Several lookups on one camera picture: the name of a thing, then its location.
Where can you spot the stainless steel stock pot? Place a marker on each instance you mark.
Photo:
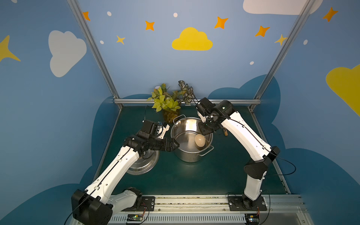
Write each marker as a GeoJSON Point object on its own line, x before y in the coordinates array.
{"type": "Point", "coordinates": [184, 131]}

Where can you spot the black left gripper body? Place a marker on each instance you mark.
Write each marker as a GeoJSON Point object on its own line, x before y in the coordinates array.
{"type": "Point", "coordinates": [166, 144]}

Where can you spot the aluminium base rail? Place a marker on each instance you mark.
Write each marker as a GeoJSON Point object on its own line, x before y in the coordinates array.
{"type": "Point", "coordinates": [214, 210]}

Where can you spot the aluminium frame right post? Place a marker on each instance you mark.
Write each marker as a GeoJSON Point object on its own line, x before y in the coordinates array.
{"type": "Point", "coordinates": [292, 35]}

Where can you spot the green potted plant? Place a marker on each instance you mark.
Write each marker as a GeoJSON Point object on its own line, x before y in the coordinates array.
{"type": "Point", "coordinates": [169, 103]}

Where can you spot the steel pot lid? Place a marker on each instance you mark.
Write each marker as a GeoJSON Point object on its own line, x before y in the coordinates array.
{"type": "Point", "coordinates": [145, 163]}

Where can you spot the beige plastic ladle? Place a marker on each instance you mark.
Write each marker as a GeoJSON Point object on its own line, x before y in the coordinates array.
{"type": "Point", "coordinates": [201, 141]}

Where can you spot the aluminium frame left post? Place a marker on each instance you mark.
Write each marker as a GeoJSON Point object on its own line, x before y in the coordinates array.
{"type": "Point", "coordinates": [82, 22]}

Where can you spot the green toy trowel wooden handle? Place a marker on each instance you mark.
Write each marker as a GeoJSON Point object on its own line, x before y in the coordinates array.
{"type": "Point", "coordinates": [225, 132]}

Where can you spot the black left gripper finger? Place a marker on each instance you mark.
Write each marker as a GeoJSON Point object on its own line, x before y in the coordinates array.
{"type": "Point", "coordinates": [172, 141]}
{"type": "Point", "coordinates": [172, 147]}

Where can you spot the aluminium frame post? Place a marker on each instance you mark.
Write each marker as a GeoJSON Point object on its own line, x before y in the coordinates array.
{"type": "Point", "coordinates": [292, 35]}
{"type": "Point", "coordinates": [82, 22]}

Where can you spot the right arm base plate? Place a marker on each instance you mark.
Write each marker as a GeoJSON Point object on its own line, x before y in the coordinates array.
{"type": "Point", "coordinates": [243, 203]}

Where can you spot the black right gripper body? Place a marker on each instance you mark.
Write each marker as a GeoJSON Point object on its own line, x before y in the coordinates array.
{"type": "Point", "coordinates": [206, 126]}

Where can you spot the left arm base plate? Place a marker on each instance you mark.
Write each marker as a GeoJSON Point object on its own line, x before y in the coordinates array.
{"type": "Point", "coordinates": [147, 202]}

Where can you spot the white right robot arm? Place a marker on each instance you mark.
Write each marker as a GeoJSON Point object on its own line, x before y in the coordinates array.
{"type": "Point", "coordinates": [225, 116]}

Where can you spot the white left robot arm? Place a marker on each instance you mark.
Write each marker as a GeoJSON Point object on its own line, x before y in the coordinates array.
{"type": "Point", "coordinates": [93, 206]}

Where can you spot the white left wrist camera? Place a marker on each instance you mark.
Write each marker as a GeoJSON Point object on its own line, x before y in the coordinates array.
{"type": "Point", "coordinates": [162, 128]}

